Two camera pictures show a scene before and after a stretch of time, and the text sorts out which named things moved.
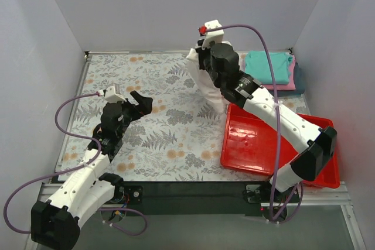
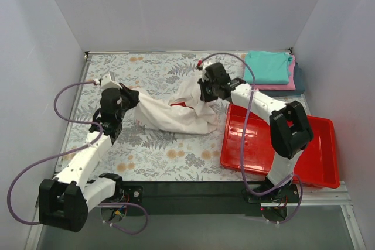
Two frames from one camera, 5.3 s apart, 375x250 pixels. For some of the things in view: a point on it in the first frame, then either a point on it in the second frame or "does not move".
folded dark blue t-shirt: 299,82 does not move
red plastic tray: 249,142 does not move
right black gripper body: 201,57 -> 204,92
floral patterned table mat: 179,138 does not move
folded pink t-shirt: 291,86 does not move
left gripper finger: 145,105 -> 130,98
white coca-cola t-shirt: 211,87 -> 185,112
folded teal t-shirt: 257,65 does not move
